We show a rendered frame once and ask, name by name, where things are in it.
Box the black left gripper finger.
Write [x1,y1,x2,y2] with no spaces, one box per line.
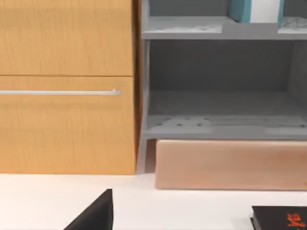
[63,188,113,230]

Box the teal and white book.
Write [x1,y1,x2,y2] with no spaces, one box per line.
[229,0,285,27]

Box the plain wooden drawer front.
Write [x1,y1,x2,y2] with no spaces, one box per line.
[0,0,134,76]

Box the grey open shelf unit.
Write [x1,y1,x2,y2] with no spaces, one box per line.
[141,0,307,173]

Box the pale wooden drawer front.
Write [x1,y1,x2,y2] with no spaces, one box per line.
[154,138,307,191]

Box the long metal handle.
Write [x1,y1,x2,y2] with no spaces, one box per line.
[0,89,121,96]

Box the black book with red print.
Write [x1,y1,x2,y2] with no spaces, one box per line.
[249,205,307,230]

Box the wooden cupboard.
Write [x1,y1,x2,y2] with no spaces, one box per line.
[0,0,144,175]

